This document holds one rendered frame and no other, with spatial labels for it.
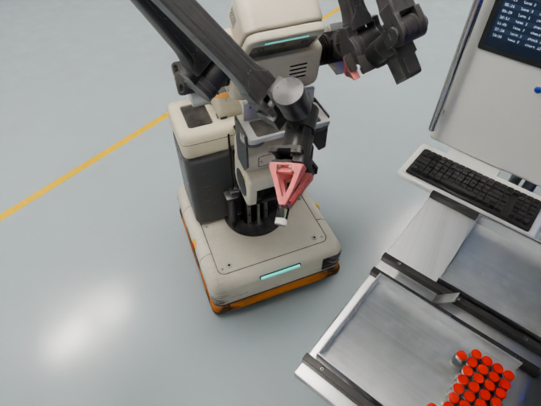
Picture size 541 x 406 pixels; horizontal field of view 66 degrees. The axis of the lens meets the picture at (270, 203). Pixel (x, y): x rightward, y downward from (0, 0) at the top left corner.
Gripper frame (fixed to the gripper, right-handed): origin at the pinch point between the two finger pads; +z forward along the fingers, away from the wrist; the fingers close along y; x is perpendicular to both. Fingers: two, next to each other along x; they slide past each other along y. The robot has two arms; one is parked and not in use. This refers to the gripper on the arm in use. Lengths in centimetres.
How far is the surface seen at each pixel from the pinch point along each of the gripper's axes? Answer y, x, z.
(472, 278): -49, 32, 1
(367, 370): -29.9, 12.9, 26.8
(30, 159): -90, -222, -44
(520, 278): -54, 42, -2
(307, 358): -23.9, 1.4, 26.9
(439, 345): -38.4, 26.0, 18.4
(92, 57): -132, -260, -154
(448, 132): -75, 21, -53
